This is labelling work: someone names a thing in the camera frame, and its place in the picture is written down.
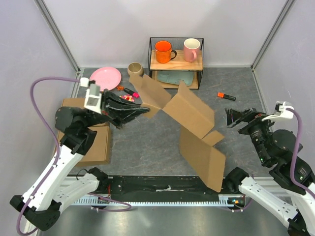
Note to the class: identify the black wire shelf rack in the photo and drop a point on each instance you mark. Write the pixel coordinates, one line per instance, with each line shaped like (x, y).
(178, 63)

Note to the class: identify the orange enamel mug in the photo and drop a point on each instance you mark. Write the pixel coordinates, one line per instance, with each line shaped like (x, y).
(164, 52)

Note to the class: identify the pink ceramic mug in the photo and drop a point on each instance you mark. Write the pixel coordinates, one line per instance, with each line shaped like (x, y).
(191, 49)

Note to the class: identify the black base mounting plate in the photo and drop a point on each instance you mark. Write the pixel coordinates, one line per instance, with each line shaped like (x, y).
(122, 185)

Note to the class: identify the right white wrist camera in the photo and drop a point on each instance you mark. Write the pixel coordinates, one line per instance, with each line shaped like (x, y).
(280, 113)

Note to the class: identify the orange highlighter marker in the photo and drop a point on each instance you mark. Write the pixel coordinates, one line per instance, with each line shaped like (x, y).
(226, 96)

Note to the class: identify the brown cardboard box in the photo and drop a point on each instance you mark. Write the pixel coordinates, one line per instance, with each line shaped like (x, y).
(197, 135)

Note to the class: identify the pink plastic plate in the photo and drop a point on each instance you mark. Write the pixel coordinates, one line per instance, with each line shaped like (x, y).
(106, 77)

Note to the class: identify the small orange flower toy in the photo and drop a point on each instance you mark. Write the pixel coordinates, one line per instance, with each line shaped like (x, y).
(120, 88)

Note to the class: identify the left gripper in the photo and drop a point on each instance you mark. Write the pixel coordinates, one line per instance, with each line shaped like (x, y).
(117, 110)

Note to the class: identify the green ceramic tray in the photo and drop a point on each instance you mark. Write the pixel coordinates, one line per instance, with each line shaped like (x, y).
(175, 77)

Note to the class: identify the grey slotted cable duct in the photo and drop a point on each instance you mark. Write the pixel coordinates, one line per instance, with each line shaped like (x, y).
(223, 201)

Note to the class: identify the beige ceramic mug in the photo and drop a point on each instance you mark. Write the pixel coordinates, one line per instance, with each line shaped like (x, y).
(135, 69)

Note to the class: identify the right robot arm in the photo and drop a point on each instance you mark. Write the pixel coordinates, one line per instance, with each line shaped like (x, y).
(276, 139)

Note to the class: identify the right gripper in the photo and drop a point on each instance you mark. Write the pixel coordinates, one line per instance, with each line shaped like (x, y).
(233, 116)

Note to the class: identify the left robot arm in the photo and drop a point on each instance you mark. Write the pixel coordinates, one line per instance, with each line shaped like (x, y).
(44, 202)

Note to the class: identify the yellow red smiley toy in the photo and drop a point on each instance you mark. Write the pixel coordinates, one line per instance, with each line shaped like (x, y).
(128, 98)

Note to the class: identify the pink highlighter marker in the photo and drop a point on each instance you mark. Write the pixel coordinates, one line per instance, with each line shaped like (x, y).
(132, 93)

